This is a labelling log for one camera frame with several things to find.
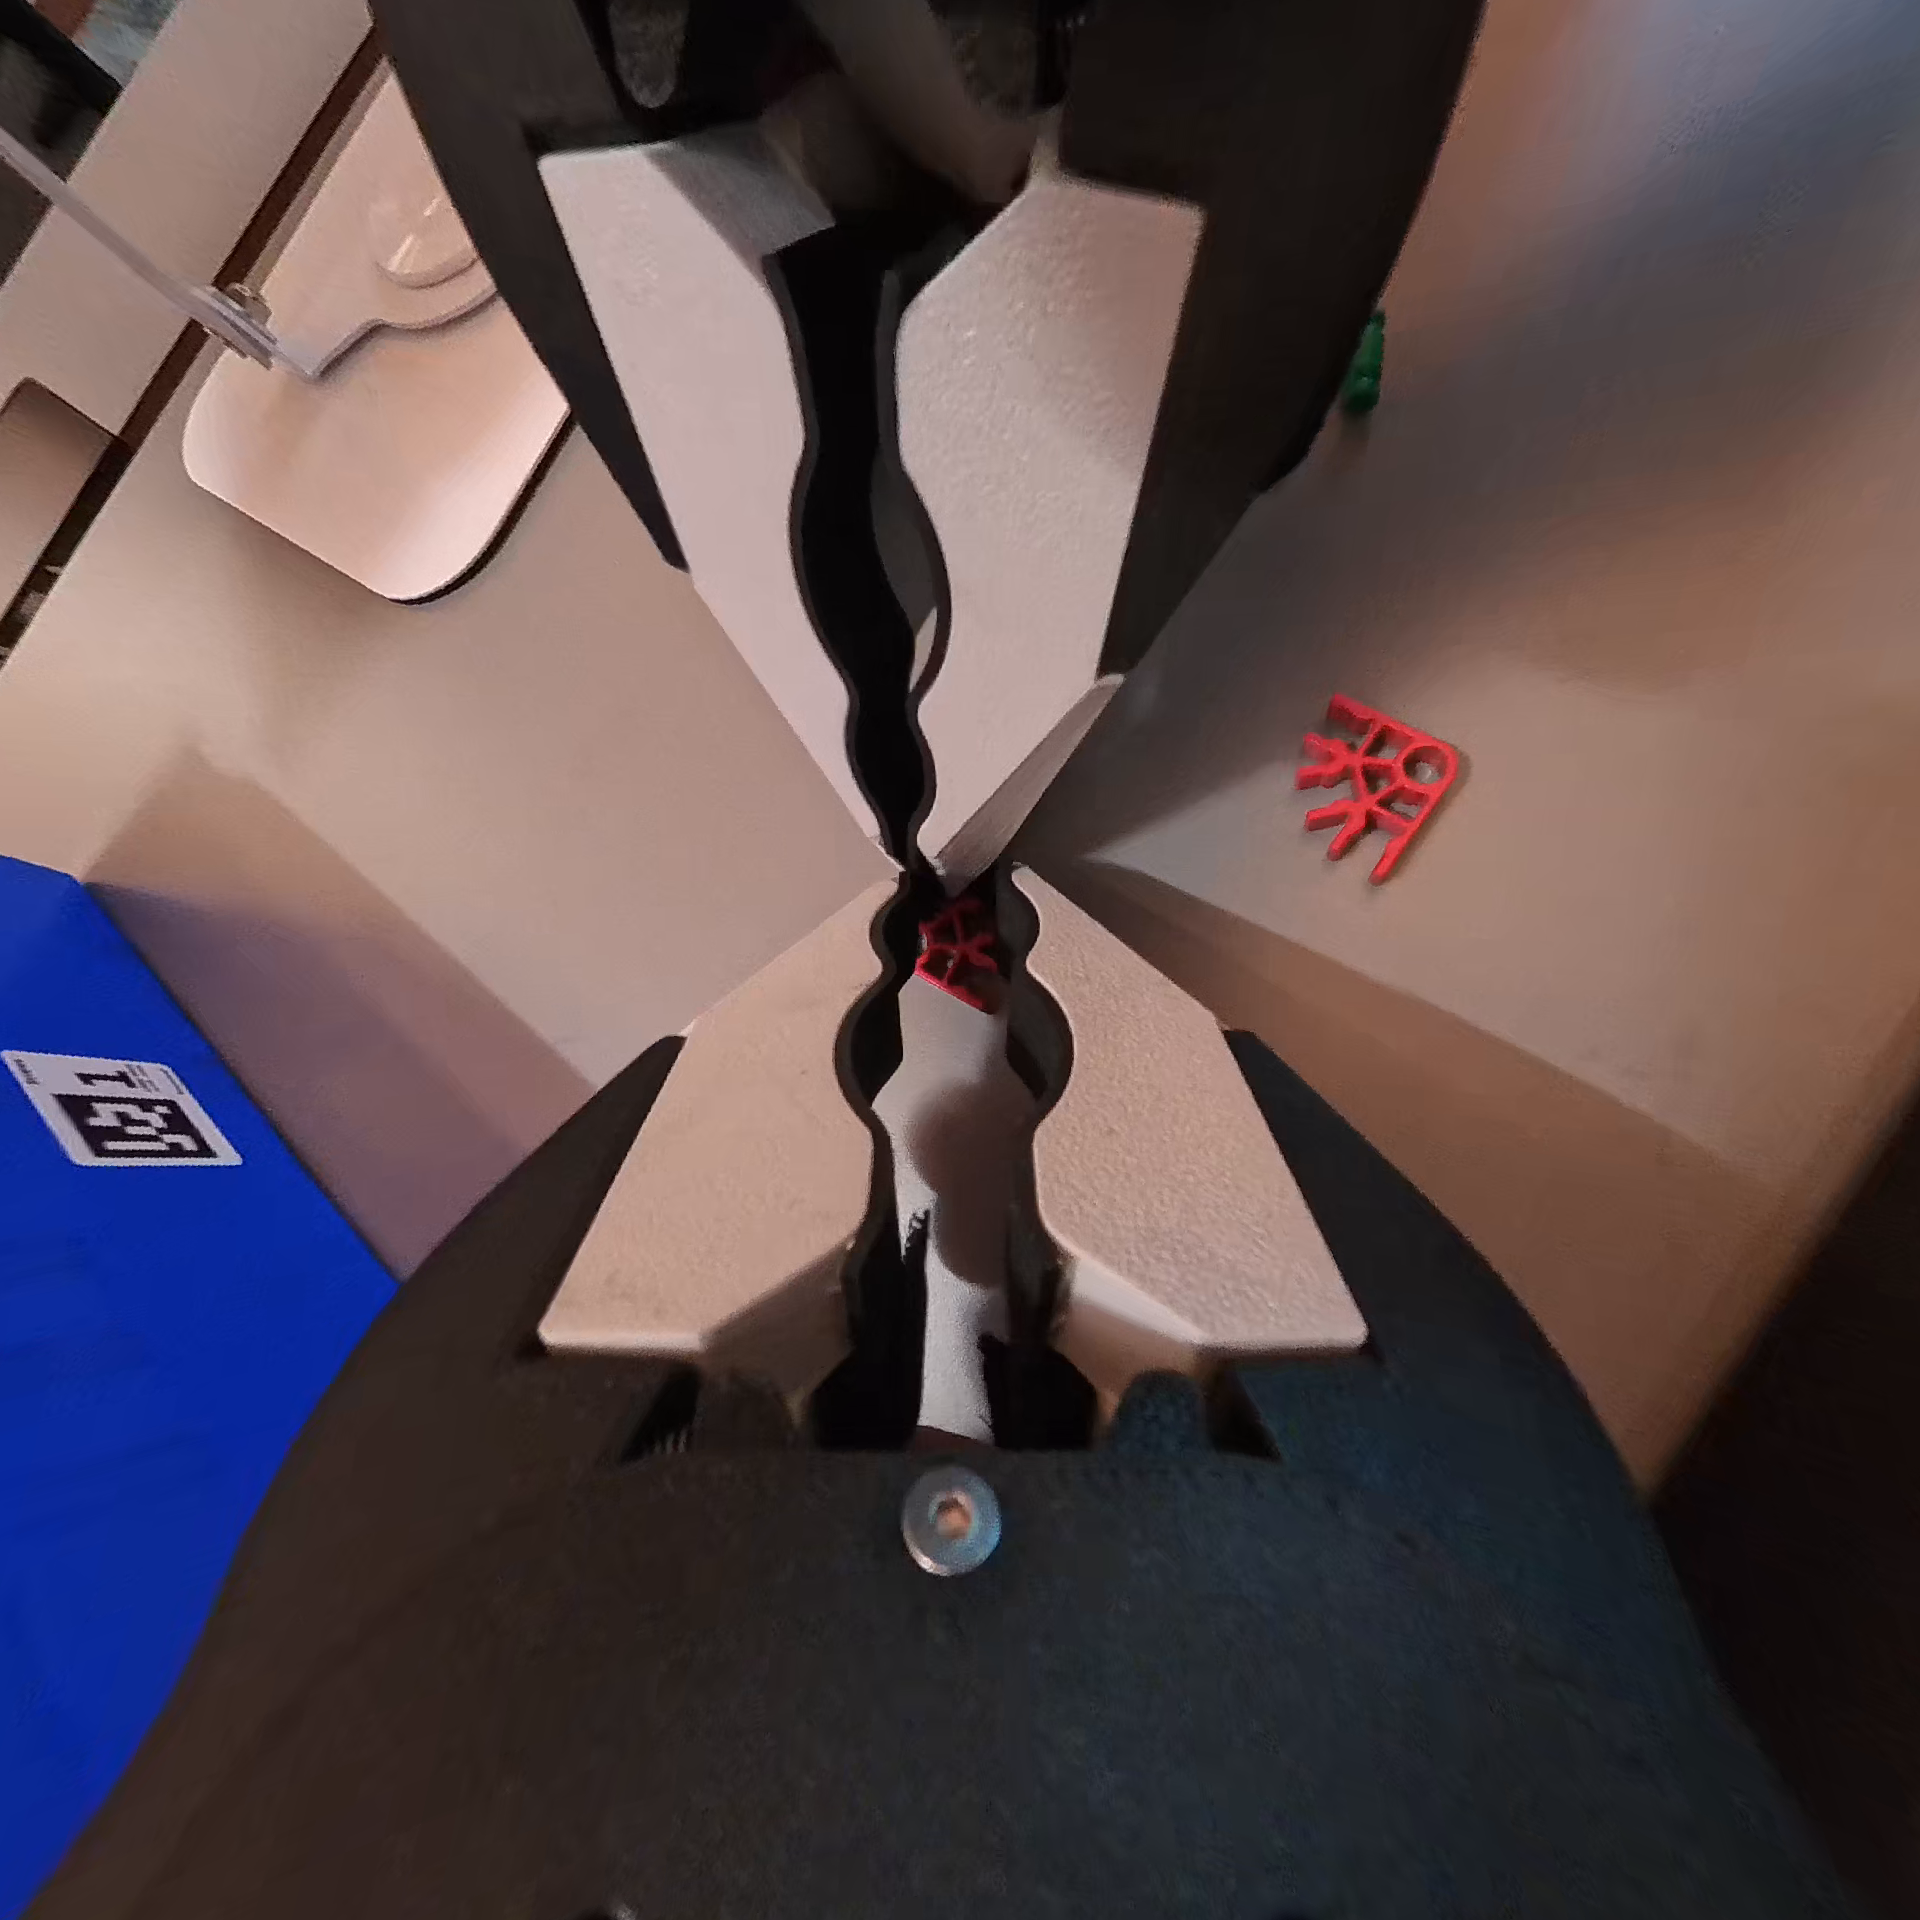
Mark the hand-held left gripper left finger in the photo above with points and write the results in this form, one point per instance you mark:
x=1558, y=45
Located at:
x=737, y=1186

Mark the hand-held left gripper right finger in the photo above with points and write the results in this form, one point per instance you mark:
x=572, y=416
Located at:
x=1186, y=1186

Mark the white document stand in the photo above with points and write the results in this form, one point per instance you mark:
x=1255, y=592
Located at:
x=378, y=481

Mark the green small rod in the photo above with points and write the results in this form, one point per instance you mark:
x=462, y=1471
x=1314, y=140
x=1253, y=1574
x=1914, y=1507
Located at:
x=1365, y=367

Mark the blue plastic bin white tag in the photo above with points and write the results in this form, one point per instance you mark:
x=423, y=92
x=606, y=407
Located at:
x=152, y=1349

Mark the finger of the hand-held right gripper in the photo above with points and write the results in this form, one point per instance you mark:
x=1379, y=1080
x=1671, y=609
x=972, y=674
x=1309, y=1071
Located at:
x=674, y=303
x=1049, y=377

